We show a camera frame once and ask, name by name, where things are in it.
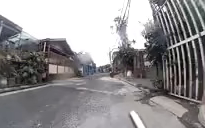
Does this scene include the blue building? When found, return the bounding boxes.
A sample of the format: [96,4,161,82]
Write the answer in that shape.
[77,51,98,77]

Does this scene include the tree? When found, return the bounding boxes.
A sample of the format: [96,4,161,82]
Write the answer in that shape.
[115,39,138,78]
[140,19,169,90]

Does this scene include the pole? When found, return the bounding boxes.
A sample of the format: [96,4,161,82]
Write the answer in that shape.
[117,14,129,51]

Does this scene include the grey asphalt road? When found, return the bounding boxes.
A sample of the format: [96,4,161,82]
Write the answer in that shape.
[0,73,188,128]

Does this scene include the robot's own part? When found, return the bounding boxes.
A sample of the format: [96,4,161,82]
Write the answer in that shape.
[129,110,147,128]

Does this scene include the green bushes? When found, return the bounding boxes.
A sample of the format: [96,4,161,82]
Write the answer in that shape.
[0,49,50,88]

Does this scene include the concrete verge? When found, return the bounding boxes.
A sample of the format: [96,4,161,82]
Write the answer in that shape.
[120,76,205,128]

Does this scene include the grey metal bar fence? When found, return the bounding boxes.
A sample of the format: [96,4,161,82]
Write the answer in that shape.
[149,0,205,103]

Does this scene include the kerb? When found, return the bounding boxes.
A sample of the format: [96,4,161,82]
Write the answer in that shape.
[0,81,54,97]

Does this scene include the house with dark roof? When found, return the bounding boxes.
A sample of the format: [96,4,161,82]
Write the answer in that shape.
[0,8,24,53]

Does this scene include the house with pale wall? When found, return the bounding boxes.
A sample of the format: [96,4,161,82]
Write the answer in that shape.
[38,37,77,80]

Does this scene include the overhead wires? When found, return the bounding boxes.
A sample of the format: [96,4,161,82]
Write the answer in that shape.
[118,0,134,25]

